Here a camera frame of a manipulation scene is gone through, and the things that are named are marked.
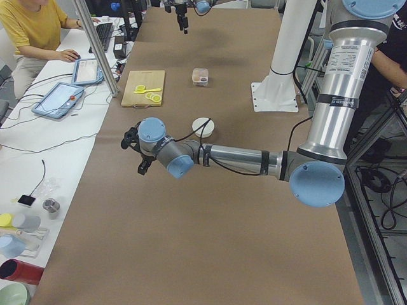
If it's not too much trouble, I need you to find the lemon slice near knife tip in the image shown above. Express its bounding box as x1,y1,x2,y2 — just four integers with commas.
134,85,146,93

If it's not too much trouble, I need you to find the green bowl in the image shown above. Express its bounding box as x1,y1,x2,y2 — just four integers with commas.
1,283,31,305

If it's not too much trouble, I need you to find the light blue plastic cup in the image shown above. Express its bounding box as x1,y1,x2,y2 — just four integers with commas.
1,234,26,259

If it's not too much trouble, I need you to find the blue teach pendant near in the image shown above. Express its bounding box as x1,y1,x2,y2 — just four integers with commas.
32,82,85,119

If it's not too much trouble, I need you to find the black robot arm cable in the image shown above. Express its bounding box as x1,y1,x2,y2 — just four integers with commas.
173,116,315,176

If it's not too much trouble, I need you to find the aluminium frame post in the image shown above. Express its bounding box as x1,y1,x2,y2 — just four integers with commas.
72,0,119,97

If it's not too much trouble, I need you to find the red cylinder cup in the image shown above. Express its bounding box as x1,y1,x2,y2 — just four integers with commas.
1,259,45,285

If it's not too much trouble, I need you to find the clear plastic egg box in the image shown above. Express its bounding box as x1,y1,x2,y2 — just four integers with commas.
191,68,209,86

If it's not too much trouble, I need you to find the black cable on white table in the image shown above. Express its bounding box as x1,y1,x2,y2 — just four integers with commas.
0,72,111,152

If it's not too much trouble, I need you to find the lemon slice front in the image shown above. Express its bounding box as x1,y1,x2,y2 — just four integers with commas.
151,95,162,103

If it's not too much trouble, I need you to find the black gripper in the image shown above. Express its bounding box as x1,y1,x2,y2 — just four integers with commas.
137,149,156,175

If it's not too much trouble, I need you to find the wooden cutting board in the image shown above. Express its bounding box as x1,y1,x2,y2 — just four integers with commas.
121,70,165,108

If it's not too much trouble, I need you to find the blue teach pendant far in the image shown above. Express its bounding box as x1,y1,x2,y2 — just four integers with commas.
71,58,104,86

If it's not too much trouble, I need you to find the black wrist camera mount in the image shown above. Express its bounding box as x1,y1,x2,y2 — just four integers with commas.
120,126,141,152

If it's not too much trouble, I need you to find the crumpled clear plastic bag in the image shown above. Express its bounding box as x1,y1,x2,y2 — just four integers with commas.
33,177,60,200

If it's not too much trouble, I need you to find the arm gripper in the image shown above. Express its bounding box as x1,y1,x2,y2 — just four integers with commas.
174,0,189,34

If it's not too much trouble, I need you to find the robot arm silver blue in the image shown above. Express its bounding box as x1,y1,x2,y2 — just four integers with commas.
136,1,404,207

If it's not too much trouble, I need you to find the small black square pad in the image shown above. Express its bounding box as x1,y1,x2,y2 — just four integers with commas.
17,194,36,207

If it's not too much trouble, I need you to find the black keyboard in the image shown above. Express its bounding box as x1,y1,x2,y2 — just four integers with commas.
95,22,114,52

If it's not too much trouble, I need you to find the black power adapter box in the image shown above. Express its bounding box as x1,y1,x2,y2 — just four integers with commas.
113,36,127,59

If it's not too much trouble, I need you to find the clear acrylic tray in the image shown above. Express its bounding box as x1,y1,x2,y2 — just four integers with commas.
16,227,50,259

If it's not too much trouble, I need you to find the person in yellow shirt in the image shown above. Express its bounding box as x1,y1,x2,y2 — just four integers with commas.
1,1,82,99

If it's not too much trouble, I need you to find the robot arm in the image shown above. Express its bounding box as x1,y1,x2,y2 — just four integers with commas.
137,1,216,178

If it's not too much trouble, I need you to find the yellow plastic cup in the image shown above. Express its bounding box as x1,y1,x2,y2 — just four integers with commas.
0,213,13,228

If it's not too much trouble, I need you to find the white round bowl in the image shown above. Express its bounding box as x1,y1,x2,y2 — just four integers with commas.
191,117,215,138

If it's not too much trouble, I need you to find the white camera stand pillar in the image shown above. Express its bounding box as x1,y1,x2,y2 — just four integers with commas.
251,0,317,112

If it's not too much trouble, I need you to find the blue teach pendant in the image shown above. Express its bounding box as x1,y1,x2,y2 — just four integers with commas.
71,58,104,86
32,82,85,119

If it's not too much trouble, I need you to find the grey plastic cup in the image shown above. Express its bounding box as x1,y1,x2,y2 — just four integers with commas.
11,213,41,233

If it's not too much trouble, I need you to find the person in black shirt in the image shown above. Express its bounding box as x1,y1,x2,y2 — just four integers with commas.
345,6,407,150

